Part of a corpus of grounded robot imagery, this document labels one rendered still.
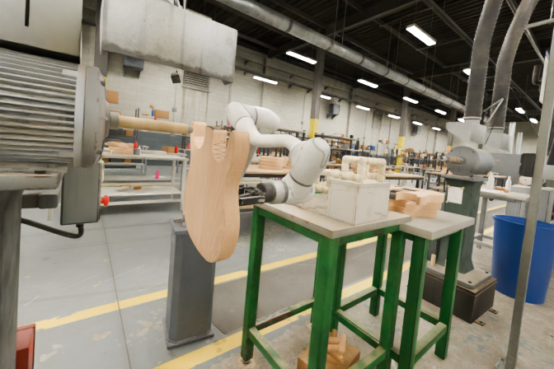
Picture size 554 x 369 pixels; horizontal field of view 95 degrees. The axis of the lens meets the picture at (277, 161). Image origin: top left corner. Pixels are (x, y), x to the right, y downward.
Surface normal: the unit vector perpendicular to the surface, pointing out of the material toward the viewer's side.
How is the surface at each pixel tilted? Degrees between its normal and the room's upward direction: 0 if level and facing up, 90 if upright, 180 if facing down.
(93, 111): 87
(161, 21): 90
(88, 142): 115
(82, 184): 90
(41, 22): 90
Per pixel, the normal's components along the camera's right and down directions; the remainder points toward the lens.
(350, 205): -0.77, -0.04
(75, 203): 0.60, 0.10
